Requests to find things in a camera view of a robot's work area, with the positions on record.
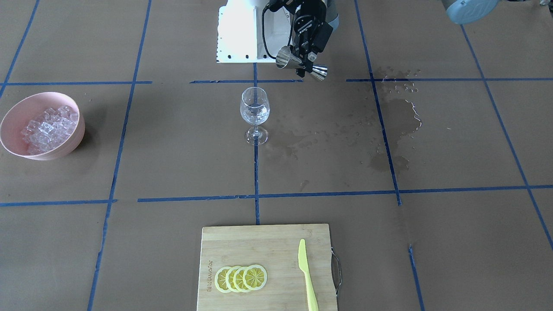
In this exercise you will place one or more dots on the pink bowl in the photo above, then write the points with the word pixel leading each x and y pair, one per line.
pixel 21 113

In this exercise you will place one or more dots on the ice cubes pile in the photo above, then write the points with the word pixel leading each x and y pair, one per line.
pixel 49 129

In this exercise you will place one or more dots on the steel double jigger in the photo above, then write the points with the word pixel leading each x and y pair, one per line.
pixel 286 60

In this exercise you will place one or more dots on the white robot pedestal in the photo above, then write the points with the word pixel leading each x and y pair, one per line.
pixel 245 35

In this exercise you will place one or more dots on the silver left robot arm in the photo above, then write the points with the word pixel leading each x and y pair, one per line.
pixel 458 11

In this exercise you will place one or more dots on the clear wine glass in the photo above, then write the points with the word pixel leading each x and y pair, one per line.
pixel 255 110

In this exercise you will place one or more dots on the yellow lemon slice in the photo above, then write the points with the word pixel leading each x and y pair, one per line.
pixel 254 277

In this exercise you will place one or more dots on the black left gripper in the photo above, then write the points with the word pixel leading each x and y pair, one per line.
pixel 307 26

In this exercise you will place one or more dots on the wooden cutting board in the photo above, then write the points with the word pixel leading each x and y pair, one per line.
pixel 274 247

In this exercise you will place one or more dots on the yellow plastic knife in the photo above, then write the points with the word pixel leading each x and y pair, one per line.
pixel 312 302

